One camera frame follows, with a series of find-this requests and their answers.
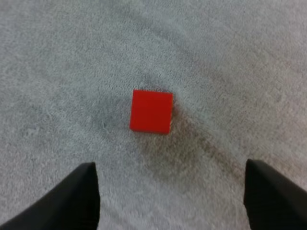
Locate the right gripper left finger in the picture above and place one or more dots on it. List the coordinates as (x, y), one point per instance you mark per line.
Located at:
(64, 203)

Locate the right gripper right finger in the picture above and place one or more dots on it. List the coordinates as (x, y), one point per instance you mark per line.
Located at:
(275, 201)

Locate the red cube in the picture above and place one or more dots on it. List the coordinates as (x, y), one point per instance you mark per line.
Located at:
(151, 111)

